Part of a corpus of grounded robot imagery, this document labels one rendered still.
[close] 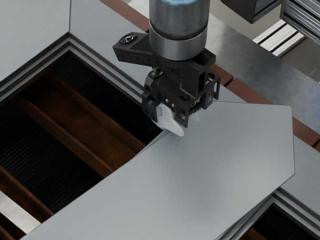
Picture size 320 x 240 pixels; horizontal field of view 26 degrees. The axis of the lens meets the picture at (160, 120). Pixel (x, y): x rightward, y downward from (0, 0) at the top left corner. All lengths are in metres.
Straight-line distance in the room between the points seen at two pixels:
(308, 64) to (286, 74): 0.66
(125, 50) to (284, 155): 0.29
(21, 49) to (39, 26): 0.06
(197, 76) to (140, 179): 0.21
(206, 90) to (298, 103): 0.43
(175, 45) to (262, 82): 0.53
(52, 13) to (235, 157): 0.43
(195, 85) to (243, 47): 0.52
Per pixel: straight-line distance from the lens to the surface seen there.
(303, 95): 1.36
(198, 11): 0.83
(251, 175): 1.04
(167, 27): 0.85
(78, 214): 1.01
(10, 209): 1.17
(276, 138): 1.09
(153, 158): 1.05
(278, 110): 1.12
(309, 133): 1.13
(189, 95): 0.94
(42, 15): 1.25
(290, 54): 2.06
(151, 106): 0.99
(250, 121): 1.10
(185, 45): 0.87
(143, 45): 0.98
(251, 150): 1.07
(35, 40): 1.22
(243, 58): 1.40
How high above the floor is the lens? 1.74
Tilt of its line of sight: 54 degrees down
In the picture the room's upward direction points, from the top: straight up
